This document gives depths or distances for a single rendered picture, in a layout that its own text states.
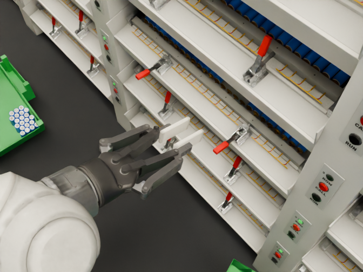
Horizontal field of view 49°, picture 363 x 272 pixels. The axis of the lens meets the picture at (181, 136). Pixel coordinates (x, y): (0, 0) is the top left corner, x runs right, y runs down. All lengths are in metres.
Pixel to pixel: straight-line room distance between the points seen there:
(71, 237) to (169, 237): 0.92
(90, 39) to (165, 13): 0.57
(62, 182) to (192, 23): 0.40
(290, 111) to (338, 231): 0.26
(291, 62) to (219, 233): 0.73
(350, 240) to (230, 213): 0.47
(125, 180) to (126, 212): 0.69
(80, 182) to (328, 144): 0.38
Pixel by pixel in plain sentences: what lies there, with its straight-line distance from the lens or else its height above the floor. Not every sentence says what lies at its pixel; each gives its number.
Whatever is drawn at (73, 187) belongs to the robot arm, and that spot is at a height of 0.70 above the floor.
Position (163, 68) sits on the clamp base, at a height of 0.51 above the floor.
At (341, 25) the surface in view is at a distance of 0.56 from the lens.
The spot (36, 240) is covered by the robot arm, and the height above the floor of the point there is 0.88.
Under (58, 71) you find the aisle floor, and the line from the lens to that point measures 1.74.
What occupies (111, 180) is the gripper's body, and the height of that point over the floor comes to 0.67.
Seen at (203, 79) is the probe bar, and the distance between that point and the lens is 0.93.
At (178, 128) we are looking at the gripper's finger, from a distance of 0.75.
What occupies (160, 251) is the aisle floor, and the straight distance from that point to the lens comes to 1.29.
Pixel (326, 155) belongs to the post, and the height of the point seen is 0.68.
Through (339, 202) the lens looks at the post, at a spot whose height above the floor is 0.60.
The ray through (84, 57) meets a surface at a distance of 1.60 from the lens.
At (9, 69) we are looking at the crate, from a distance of 1.79.
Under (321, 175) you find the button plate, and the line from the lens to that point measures 0.71.
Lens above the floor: 1.23
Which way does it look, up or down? 57 degrees down
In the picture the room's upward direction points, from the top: straight up
